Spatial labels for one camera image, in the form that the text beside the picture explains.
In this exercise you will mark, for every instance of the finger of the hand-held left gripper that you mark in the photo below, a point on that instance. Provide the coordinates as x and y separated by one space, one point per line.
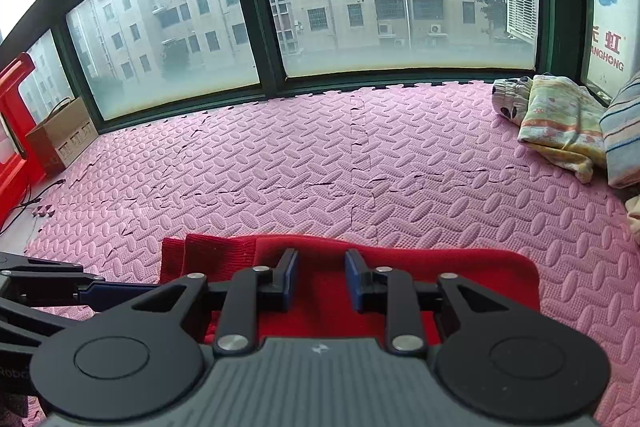
115 295
40 266

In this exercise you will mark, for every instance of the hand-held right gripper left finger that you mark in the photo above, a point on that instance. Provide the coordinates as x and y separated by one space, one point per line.
286 282

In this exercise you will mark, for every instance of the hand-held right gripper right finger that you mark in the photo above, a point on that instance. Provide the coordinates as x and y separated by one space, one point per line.
356 282

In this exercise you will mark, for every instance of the red pants with gold print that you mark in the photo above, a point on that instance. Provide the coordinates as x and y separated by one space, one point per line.
322 307

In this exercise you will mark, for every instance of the pink foam puzzle mat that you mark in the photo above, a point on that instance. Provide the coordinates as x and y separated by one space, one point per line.
350 157

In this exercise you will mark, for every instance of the brown cardboard box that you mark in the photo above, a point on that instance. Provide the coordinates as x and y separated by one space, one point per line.
65 137

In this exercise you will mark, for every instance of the red plastic stool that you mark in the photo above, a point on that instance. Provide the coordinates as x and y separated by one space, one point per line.
15 132

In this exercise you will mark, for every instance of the white spotted cloth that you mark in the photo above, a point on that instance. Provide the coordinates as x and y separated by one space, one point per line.
505 99

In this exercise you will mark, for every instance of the yellow floral cloth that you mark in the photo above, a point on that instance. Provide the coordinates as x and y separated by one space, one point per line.
560 122

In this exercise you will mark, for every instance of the cream cloth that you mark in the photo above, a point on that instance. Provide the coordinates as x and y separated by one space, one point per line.
634 217

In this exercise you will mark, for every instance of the blue striped cloth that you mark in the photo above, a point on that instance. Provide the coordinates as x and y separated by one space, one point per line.
625 132

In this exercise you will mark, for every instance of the white printed carton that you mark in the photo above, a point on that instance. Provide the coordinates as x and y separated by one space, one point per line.
610 22

